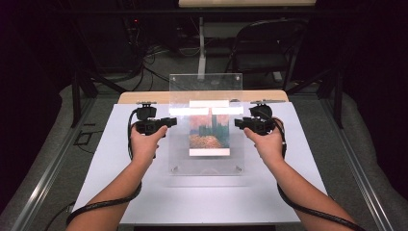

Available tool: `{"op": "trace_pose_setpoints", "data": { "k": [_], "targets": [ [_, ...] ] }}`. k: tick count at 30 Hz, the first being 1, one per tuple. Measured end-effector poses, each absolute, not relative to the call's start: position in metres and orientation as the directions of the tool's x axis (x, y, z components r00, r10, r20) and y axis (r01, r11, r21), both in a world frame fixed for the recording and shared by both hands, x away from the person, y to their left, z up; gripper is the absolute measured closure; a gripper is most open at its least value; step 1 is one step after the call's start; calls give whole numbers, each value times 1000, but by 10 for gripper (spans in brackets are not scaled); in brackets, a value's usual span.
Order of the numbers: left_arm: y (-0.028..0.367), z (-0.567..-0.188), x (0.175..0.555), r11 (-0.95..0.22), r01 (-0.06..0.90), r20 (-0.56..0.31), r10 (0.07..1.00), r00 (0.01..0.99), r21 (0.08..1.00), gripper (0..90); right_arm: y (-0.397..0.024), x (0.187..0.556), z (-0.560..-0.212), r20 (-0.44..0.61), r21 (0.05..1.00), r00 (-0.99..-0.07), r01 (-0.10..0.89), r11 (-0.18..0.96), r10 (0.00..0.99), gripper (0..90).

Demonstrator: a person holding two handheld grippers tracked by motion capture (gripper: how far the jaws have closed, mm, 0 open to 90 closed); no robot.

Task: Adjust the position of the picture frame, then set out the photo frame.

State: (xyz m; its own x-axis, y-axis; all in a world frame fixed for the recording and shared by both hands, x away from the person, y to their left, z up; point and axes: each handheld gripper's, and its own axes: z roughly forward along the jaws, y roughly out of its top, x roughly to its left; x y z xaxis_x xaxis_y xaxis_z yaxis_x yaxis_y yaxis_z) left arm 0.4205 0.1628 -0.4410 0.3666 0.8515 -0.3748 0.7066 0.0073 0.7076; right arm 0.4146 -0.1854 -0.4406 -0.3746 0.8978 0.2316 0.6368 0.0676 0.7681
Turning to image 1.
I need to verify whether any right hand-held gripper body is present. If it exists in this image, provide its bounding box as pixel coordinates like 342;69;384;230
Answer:
248;99;287;136

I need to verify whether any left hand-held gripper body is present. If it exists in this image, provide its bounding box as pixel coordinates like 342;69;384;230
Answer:
134;101;163;137

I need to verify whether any clear acrylic photo frame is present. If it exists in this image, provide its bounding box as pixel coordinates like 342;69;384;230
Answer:
167;72;245;177

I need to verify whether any person's right hand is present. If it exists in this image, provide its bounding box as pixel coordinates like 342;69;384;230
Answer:
243;117;287;167

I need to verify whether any person's left hand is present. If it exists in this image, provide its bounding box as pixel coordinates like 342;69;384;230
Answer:
129;124;168;164

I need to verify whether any light wooden table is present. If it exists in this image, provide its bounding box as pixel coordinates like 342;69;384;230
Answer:
116;90;290;105

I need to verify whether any black folding chair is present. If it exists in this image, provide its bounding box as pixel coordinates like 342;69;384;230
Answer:
222;17;310;91

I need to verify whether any white-legged desk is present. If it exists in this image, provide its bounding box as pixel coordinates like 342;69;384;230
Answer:
177;0;318;83

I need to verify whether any black metal stand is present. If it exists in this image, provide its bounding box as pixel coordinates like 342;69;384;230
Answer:
70;67;128;129
286;66;344;130

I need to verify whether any white board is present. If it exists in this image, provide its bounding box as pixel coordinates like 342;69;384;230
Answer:
71;101;328;226

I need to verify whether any dark equipment rack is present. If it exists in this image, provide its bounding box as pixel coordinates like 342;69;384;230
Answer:
117;13;146;70

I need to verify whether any black horizontal bar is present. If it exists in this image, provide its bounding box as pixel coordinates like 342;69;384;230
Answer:
57;7;354;16

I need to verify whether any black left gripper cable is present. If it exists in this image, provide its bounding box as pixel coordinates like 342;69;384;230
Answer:
64;108;143;226

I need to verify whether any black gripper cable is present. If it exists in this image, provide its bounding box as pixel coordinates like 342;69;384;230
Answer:
271;116;368;231
64;108;143;226

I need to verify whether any bundle of floor cables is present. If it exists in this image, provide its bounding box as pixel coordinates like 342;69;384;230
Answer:
120;40;191;92

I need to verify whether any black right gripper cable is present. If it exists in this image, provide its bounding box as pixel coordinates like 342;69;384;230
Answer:
271;116;368;231

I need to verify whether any aluminium floor rail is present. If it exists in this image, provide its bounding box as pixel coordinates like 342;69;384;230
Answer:
12;95;98;231
319;95;396;231

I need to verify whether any thin black floor cable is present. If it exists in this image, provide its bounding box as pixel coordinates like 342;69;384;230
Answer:
43;200;77;231

